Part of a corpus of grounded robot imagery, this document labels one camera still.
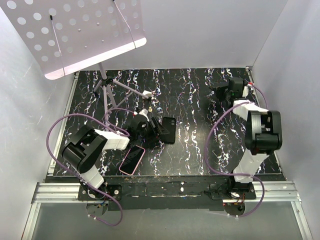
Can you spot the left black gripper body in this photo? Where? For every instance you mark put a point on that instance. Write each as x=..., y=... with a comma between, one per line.
x=150, y=133

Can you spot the black phone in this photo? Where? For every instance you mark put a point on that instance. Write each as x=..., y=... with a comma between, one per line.
x=169, y=123

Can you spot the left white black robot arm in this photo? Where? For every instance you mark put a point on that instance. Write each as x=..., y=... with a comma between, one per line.
x=84, y=148

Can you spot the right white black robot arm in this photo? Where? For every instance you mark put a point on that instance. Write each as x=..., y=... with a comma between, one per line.
x=229, y=94

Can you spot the phone in pink case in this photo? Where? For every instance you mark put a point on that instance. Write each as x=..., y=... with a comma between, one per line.
x=132, y=160

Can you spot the music stand tripod pole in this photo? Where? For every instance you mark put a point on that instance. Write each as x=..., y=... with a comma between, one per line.
x=105, y=83

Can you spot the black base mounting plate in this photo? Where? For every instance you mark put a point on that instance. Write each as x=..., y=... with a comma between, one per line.
x=176, y=192

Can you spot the perforated music stand desk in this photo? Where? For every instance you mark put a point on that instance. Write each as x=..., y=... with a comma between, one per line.
x=66, y=36

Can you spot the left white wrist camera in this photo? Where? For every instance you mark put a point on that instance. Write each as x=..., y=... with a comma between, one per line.
x=144, y=112

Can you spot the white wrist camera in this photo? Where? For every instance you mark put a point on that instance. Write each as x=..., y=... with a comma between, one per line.
x=144, y=112
x=246, y=87

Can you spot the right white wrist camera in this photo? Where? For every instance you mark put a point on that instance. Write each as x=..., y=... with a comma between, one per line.
x=246, y=87

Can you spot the left aluminium side rail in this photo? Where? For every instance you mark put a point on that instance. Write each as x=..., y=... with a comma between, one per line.
x=62, y=128

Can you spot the aluminium side rail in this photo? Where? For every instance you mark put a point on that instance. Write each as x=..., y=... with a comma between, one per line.
x=62, y=128
x=263, y=138

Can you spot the right aluminium side rail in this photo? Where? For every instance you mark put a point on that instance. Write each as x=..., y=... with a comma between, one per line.
x=263, y=138

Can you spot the aluminium front rail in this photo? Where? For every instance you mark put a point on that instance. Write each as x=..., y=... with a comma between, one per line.
x=275, y=191

